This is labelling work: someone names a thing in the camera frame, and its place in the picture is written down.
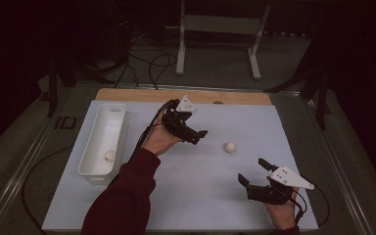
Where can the white table mat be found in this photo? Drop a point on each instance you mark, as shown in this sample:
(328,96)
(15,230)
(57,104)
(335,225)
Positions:
(215,196)

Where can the person's right hand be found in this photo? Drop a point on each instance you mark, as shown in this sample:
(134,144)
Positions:
(282,215)

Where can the black tripod stand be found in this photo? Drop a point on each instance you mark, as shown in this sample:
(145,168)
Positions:
(321,98)
(53,88)

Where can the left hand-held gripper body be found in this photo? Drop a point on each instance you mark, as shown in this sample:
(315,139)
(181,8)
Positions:
(176,122)

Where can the person's left hand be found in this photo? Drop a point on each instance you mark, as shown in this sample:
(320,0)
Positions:
(160,140)

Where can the white plastic bin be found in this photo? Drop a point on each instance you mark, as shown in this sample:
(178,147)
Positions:
(104,137)

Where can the white ping pong ball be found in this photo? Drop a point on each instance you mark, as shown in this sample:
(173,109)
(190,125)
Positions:
(230,147)
(109,156)

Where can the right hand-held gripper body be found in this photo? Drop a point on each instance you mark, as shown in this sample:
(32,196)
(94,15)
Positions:
(269,192)

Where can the white metal stand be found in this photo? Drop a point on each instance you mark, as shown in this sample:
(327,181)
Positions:
(220,24)

